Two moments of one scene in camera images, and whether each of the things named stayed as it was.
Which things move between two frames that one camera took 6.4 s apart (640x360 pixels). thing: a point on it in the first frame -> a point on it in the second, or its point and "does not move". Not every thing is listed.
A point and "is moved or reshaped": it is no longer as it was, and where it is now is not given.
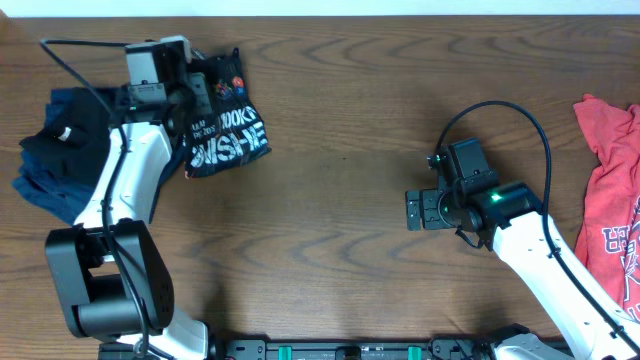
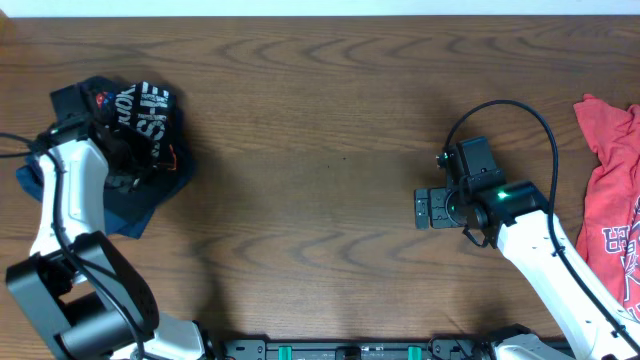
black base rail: [351, 349] does not move
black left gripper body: [193, 101] -> [135, 156]
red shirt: [608, 227] does not move
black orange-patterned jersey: [235, 131] is moved or reshaped
